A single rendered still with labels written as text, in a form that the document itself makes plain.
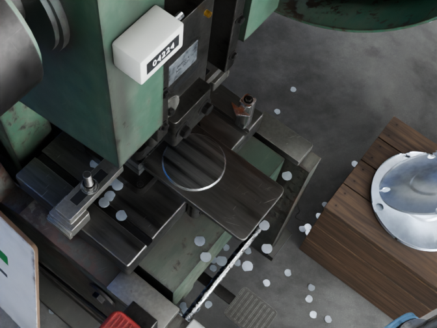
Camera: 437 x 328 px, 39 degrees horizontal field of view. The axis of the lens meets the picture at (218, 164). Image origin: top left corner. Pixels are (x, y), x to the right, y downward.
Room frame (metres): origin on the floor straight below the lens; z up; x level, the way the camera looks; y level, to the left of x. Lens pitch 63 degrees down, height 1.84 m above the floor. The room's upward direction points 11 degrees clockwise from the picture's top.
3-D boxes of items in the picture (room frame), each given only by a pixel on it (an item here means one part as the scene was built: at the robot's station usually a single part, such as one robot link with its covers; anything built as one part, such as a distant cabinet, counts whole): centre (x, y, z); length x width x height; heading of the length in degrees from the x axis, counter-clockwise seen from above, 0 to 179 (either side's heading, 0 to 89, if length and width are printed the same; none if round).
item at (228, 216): (0.51, 0.01, 0.72); 0.25 x 0.14 x 0.14; 62
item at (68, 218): (0.44, 0.24, 0.76); 0.17 x 0.06 x 0.10; 152
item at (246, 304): (0.53, 0.04, 0.14); 0.59 x 0.10 x 0.05; 62
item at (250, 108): (0.69, -0.03, 0.75); 0.03 x 0.03 x 0.10; 62
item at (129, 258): (0.59, 0.16, 0.68); 0.45 x 0.30 x 0.06; 152
